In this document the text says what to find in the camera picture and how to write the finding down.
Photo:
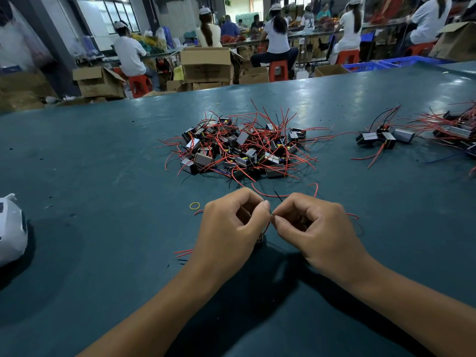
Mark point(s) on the person's right hand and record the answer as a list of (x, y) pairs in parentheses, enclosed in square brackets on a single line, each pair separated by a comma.
[(323, 234)]

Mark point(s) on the person's left hand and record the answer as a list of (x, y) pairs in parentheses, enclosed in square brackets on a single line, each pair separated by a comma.
[(227, 238)]

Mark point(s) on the person's right forearm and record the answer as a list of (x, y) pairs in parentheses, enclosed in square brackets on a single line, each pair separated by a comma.
[(420, 312)]

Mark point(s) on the person's left forearm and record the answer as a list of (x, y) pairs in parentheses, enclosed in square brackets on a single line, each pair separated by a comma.
[(149, 323)]

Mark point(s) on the yellow rubber band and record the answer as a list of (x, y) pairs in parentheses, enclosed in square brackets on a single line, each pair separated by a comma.
[(190, 206)]

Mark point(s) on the shallow cardboard box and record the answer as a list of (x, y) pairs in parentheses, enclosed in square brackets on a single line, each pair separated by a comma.
[(331, 70)]

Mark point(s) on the low cardboard box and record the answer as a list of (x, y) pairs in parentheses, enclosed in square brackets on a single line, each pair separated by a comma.
[(254, 74)]

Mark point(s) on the red plastic stool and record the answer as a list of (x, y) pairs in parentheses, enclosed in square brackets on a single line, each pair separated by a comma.
[(347, 55), (422, 48), (278, 70), (139, 86)]

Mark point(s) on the blue plastic crate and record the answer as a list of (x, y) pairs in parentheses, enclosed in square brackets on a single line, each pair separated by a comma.
[(364, 67), (413, 61)]

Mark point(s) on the large closed cardboard box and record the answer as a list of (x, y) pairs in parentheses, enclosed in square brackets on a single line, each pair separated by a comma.
[(206, 64)]

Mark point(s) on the open cardboard box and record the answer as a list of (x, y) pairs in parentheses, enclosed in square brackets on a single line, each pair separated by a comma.
[(99, 81)]

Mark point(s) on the white plastic shell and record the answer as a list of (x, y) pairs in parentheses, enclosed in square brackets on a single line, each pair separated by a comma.
[(11, 230)]

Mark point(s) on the tilted cardboard box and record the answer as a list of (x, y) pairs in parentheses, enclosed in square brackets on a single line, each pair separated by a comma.
[(455, 41)]

